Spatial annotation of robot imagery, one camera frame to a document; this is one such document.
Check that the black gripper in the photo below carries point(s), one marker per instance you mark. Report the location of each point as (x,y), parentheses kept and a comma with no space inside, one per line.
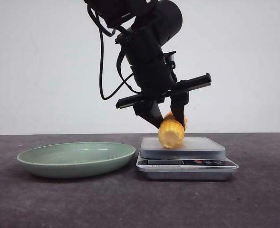
(157,81)

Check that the yellow corn cob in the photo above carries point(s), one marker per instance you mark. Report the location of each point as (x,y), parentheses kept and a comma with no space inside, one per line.
(171,132)

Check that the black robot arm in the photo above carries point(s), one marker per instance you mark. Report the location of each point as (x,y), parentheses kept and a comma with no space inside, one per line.
(144,26)

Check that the silver digital kitchen scale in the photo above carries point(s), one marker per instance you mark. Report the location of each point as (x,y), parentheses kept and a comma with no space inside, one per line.
(197,158)

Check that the pale green plate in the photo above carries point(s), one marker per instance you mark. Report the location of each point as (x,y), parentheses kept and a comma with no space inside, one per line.
(76,159)

